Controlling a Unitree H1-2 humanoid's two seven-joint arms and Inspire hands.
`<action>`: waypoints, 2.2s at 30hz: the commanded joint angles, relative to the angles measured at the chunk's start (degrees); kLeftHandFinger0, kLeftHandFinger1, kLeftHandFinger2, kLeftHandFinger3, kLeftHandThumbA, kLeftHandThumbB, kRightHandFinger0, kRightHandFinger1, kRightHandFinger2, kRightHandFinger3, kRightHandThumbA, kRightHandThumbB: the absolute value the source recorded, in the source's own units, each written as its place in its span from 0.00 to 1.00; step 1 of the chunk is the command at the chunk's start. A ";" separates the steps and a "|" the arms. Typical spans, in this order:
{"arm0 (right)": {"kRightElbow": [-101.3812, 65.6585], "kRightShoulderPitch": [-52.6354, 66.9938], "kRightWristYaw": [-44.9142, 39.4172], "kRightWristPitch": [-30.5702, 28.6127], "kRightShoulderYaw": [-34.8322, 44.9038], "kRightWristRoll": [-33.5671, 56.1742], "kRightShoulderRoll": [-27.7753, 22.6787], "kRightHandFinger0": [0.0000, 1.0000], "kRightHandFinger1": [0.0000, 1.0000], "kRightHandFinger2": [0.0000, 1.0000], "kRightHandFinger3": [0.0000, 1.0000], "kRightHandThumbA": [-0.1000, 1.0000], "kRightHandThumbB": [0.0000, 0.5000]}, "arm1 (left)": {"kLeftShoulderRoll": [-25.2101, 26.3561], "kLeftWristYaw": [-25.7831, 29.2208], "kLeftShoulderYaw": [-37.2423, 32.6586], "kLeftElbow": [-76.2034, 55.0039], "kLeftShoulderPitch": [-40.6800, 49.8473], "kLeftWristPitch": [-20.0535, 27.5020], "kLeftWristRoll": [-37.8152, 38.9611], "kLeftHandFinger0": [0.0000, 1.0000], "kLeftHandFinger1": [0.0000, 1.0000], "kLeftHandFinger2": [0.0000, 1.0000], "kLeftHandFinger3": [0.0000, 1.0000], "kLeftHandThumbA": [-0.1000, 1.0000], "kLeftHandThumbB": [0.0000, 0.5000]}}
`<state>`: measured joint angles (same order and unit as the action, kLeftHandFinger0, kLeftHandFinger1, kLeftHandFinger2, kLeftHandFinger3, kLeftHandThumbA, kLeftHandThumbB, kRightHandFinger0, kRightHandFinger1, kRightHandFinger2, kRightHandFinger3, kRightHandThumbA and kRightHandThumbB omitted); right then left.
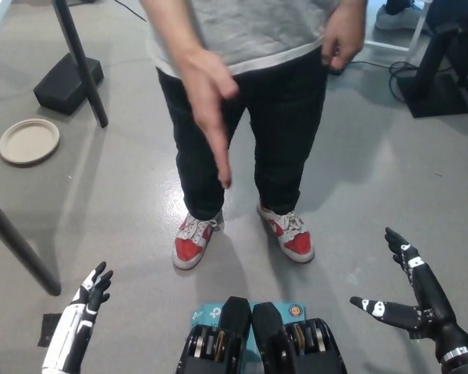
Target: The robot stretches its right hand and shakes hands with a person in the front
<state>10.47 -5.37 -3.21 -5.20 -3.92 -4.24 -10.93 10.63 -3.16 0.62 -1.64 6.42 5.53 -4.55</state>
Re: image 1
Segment person's left hand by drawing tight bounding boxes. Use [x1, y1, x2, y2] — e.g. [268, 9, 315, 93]
[321, 5, 367, 72]

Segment person's right hand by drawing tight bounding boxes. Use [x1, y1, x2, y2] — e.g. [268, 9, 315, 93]
[178, 48, 240, 189]

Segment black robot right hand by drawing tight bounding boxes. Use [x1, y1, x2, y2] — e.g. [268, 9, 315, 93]
[349, 228, 468, 358]

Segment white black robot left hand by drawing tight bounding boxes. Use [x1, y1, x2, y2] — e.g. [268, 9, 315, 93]
[41, 261, 114, 374]

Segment black robot left body block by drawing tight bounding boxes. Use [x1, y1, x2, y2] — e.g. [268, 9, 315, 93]
[173, 295, 253, 374]

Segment black tape patch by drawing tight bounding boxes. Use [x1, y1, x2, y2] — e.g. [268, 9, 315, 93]
[36, 312, 64, 348]

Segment grey shoe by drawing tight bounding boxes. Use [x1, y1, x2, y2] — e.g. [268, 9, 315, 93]
[374, 2, 429, 34]

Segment grey T-shirt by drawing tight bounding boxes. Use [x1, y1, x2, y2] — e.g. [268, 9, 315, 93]
[142, 0, 341, 77]

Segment black trousers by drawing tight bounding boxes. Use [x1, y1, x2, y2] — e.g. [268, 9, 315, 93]
[156, 45, 329, 221]

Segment thick black table leg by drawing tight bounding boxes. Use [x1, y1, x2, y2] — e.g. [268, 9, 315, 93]
[0, 187, 62, 298]

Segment black stand column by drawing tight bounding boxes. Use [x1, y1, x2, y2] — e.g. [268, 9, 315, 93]
[416, 19, 466, 98]

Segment black flat stand base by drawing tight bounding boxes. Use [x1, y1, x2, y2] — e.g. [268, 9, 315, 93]
[395, 71, 468, 119]

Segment thin black slanted pole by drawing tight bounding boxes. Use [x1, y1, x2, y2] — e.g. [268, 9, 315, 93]
[51, 0, 110, 129]

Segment teal router box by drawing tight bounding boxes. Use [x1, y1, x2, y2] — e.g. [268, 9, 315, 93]
[190, 302, 307, 374]

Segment black foam block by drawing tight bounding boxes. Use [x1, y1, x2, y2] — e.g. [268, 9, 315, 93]
[32, 51, 105, 117]

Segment red white right sneaker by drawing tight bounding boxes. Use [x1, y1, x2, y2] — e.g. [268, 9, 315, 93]
[172, 210, 225, 271]

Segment red white sneaker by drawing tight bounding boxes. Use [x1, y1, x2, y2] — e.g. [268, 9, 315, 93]
[256, 198, 317, 265]
[172, 210, 225, 271]

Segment red white left sneaker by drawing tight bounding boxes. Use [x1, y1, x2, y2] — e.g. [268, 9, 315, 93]
[256, 198, 317, 265]

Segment beige paper plate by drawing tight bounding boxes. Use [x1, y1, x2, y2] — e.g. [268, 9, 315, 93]
[0, 117, 61, 168]

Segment white metal frame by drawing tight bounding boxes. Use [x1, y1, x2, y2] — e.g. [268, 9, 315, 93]
[363, 0, 431, 54]

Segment black floor cable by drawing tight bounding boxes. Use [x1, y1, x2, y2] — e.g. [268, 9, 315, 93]
[346, 59, 421, 105]

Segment thin black cable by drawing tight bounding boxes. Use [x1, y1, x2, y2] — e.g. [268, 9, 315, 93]
[115, 0, 148, 23]

